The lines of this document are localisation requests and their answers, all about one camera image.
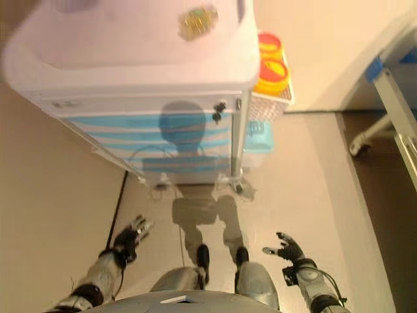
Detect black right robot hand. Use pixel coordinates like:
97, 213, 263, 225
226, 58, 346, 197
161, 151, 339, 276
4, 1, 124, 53
261, 231, 308, 262

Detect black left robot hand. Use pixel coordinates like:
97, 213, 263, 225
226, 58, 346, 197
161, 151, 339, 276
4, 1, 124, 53
111, 213, 155, 263

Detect blue fronted white drawer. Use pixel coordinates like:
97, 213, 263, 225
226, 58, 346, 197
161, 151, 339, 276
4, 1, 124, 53
94, 138, 231, 155

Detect clear bottle yellow capsules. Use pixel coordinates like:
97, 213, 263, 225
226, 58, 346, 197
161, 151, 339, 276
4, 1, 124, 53
177, 8, 219, 42

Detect grey right robot leg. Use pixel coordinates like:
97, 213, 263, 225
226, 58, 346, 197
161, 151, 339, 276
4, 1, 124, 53
234, 246, 281, 309

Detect grey robot leg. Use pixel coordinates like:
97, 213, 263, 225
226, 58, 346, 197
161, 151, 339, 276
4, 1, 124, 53
151, 243, 211, 293
234, 246, 281, 309

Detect grey left robot leg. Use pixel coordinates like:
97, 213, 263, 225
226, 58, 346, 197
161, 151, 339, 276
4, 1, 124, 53
151, 243, 211, 293

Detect cart caster wheel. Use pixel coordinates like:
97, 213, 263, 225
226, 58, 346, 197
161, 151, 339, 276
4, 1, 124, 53
229, 177, 249, 194

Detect grey robot torso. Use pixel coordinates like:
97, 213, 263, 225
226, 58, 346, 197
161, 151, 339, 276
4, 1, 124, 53
42, 291, 352, 313

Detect blue lidded waste bin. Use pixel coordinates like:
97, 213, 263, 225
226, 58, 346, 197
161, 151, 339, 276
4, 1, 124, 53
242, 120, 276, 169

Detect white perforated side basket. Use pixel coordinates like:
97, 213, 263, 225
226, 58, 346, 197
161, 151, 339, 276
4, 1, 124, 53
248, 48, 296, 123

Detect black cart keys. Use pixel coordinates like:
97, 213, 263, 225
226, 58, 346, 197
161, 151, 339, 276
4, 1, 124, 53
211, 101, 228, 125

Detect yellow sharps container red lid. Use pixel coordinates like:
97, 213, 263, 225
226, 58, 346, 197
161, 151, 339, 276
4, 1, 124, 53
258, 32, 283, 61
253, 59, 291, 96

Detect white medical cart blue drawers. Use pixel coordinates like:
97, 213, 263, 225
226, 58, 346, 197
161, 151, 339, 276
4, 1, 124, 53
0, 0, 262, 194

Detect white hospital bed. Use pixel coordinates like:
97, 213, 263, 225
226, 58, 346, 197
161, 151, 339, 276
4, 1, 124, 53
348, 25, 417, 197

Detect blue bed corner clamp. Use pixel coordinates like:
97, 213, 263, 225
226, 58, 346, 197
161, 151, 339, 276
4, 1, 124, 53
364, 57, 384, 82

